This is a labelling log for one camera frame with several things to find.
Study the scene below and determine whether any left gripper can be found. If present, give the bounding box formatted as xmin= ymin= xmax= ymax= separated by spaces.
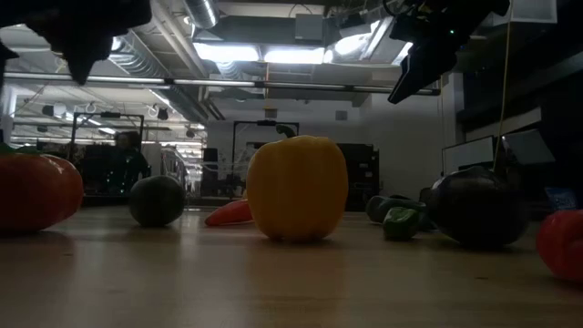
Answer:
xmin=0 ymin=0 xmax=153 ymax=92

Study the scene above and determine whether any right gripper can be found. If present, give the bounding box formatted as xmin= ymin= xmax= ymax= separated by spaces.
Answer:
xmin=387 ymin=0 xmax=511 ymax=105

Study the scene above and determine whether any orange tomato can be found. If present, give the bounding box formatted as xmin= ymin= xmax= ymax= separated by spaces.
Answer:
xmin=0 ymin=143 xmax=85 ymax=234

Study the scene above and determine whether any dark purple eggplant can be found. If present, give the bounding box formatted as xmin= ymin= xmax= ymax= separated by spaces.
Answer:
xmin=426 ymin=165 xmax=532 ymax=250

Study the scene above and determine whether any yellow bell pepper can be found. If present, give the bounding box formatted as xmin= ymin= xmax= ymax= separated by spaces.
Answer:
xmin=245 ymin=123 xmax=350 ymax=243

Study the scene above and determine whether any dark green avocado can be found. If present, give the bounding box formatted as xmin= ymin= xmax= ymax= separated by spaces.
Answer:
xmin=128 ymin=175 xmax=187 ymax=229

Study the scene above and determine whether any orange-red carrot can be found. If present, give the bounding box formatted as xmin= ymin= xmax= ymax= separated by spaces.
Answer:
xmin=204 ymin=198 xmax=254 ymax=228

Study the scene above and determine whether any computer monitor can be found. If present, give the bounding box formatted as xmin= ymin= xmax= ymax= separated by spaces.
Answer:
xmin=500 ymin=128 xmax=557 ymax=166
xmin=440 ymin=135 xmax=496 ymax=178

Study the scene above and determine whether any grey ceiling box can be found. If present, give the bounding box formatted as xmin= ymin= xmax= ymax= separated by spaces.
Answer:
xmin=294 ymin=13 xmax=325 ymax=42

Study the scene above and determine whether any black background cabinet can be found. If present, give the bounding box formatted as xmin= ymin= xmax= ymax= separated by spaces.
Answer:
xmin=336 ymin=142 xmax=382 ymax=213

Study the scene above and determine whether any ceiling light panel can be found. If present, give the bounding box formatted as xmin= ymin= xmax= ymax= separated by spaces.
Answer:
xmin=263 ymin=46 xmax=327 ymax=66
xmin=193 ymin=41 xmax=261 ymax=63

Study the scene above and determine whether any person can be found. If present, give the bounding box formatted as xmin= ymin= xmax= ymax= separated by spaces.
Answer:
xmin=111 ymin=130 xmax=152 ymax=195

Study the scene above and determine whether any long grey ceiling pipe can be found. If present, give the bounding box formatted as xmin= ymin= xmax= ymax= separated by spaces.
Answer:
xmin=0 ymin=71 xmax=441 ymax=96

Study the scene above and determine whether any blue printed box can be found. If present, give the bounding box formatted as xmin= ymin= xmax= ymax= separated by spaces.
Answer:
xmin=544 ymin=185 xmax=583 ymax=211

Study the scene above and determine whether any small red tomato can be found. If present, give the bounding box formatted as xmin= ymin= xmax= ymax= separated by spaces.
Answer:
xmin=536 ymin=209 xmax=583 ymax=283

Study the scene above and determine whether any thin yellow cable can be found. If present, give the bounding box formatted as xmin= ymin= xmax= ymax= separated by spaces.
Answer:
xmin=493 ymin=0 xmax=515 ymax=172

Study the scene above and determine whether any silver ventilation duct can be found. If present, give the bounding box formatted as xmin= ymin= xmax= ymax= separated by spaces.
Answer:
xmin=181 ymin=0 xmax=220 ymax=30

